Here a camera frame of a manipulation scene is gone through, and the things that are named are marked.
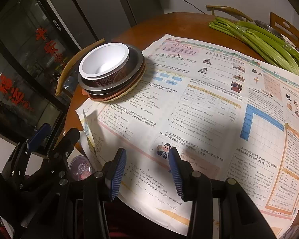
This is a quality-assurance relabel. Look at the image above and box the curved wooden chair left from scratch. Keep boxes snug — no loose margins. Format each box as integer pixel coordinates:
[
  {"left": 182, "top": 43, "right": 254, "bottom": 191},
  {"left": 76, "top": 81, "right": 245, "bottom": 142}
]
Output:
[{"left": 55, "top": 38, "right": 105, "bottom": 97}]

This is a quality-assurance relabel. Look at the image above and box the curved wooden chair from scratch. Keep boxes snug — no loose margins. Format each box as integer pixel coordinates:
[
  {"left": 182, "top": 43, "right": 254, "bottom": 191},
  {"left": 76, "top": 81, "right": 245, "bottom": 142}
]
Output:
[
  {"left": 206, "top": 5, "right": 253, "bottom": 22},
  {"left": 55, "top": 38, "right": 105, "bottom": 97}
]

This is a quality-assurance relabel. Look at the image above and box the green celery bunch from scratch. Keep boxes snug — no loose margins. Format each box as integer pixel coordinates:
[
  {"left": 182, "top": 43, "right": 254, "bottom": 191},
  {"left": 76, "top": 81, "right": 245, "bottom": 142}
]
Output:
[{"left": 209, "top": 17, "right": 299, "bottom": 76}]

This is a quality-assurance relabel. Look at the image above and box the purple plastic lid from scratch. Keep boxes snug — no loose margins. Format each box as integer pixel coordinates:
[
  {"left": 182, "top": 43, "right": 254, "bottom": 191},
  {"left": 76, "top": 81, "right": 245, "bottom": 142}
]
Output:
[{"left": 69, "top": 155, "right": 93, "bottom": 181}]

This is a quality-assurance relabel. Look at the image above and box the orange wooden chair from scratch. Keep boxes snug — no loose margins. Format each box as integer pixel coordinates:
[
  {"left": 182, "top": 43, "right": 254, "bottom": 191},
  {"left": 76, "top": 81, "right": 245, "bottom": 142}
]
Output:
[{"left": 269, "top": 12, "right": 299, "bottom": 48}]

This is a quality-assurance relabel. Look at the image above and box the red and white paper bowl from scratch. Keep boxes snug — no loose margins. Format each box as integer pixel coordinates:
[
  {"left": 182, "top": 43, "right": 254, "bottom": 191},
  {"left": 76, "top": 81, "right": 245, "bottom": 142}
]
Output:
[{"left": 79, "top": 43, "right": 130, "bottom": 87}]

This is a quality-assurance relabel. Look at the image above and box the dark metal round plate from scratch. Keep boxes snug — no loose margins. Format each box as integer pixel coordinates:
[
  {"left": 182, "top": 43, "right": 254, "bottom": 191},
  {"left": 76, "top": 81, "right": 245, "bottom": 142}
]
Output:
[{"left": 78, "top": 43, "right": 145, "bottom": 95}]

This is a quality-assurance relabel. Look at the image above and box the steel basin far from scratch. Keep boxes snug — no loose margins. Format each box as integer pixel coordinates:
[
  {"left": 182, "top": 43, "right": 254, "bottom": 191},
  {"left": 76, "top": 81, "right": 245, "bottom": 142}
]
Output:
[{"left": 254, "top": 20, "right": 284, "bottom": 40}]

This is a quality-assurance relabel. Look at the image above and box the printed English newspaper sheet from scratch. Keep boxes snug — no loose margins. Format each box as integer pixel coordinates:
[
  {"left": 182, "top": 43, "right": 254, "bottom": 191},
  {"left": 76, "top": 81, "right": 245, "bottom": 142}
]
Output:
[{"left": 77, "top": 35, "right": 299, "bottom": 238}]

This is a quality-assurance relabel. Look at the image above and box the curved wooden chair far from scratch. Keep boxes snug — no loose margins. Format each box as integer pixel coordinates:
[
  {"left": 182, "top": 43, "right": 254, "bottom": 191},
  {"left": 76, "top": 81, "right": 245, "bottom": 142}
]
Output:
[{"left": 206, "top": 5, "right": 253, "bottom": 22}]

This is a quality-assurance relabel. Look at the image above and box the glass cabinet with red characters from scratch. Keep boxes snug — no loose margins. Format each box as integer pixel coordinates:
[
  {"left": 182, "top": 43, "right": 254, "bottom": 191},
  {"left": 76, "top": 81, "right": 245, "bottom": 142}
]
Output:
[{"left": 0, "top": 0, "right": 78, "bottom": 142}]

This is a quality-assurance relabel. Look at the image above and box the orange plastic plate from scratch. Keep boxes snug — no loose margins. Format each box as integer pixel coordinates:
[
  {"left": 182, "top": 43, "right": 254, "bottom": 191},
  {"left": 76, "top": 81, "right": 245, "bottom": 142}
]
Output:
[{"left": 86, "top": 68, "right": 141, "bottom": 96}]

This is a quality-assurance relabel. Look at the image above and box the yellow ribbed plate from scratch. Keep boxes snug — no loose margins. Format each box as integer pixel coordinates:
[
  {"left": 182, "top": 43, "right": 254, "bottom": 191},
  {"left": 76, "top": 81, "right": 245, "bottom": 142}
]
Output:
[{"left": 82, "top": 63, "right": 146, "bottom": 103}]

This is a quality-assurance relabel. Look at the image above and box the grey refrigerator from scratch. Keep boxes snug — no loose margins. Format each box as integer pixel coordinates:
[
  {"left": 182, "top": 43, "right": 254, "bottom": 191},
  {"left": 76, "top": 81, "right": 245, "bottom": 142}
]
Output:
[{"left": 45, "top": 0, "right": 164, "bottom": 49}]

